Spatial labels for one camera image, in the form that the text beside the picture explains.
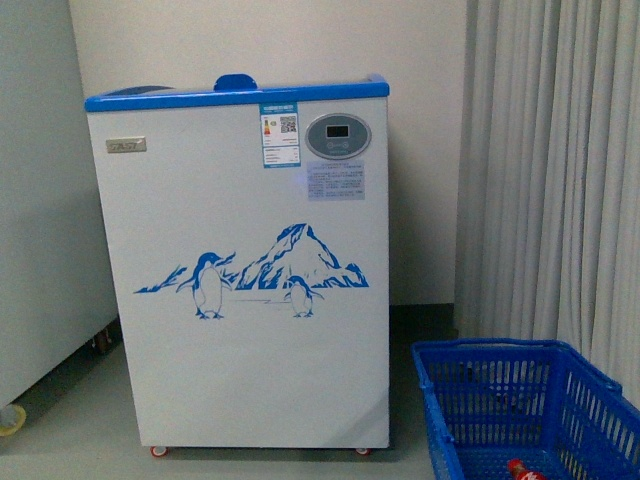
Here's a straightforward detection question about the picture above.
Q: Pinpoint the grey tall cabinet fridge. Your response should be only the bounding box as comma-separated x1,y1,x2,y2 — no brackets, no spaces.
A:
1,1,117,405

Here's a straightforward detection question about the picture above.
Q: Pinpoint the red capped drink bottle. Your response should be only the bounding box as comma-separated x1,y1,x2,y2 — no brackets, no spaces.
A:
507,458,547,480

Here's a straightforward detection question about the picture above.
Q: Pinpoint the grey text notice sticker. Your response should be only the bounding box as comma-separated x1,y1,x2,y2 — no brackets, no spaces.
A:
306,160,365,201

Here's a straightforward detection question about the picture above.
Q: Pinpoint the white chest freezer blue rim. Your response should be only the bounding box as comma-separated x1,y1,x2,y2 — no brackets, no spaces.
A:
85,74,390,451

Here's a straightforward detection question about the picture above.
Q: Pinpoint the grey oval control panel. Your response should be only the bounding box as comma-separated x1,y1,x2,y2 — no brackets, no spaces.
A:
305,113,372,160

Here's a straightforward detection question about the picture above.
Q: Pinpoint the blue energy label sticker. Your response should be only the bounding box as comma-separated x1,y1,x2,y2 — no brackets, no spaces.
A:
259,102,301,168

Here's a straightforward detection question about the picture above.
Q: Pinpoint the silver brand nameplate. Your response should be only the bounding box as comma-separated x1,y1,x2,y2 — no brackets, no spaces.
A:
105,137,147,154

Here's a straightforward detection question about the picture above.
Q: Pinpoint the white pleated curtain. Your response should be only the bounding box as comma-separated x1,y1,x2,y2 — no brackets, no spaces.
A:
454,1,639,402

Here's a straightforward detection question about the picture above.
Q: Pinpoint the blue plastic shopping basket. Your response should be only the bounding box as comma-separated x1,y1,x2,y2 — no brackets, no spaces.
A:
411,338,639,479

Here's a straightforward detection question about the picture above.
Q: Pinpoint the dark rear cabinet caster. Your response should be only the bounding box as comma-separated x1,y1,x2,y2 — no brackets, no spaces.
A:
92,327,113,355

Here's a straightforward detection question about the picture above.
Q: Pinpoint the red left freezer caster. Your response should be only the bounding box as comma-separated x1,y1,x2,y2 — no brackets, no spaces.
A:
150,446,169,458

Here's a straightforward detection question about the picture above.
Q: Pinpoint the yellow taped cabinet caster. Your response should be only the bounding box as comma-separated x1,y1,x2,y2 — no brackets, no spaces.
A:
0,404,27,437

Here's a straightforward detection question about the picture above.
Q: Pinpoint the blue freezer lid handle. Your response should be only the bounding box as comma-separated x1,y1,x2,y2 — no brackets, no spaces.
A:
213,73,258,92

